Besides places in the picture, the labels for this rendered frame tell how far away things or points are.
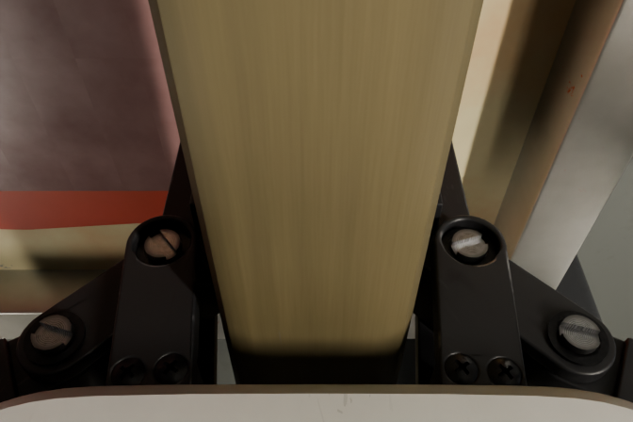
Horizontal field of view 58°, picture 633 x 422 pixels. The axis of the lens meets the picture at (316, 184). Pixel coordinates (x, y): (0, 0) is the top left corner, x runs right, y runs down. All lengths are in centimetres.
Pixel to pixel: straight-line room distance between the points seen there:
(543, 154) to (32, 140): 27
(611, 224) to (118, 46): 197
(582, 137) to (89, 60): 24
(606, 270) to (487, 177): 204
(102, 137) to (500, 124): 22
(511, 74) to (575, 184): 6
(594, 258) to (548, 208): 197
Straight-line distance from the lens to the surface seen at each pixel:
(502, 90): 31
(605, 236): 220
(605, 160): 31
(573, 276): 127
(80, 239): 41
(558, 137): 29
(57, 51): 30
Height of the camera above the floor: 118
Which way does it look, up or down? 42 degrees down
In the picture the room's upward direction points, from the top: 180 degrees clockwise
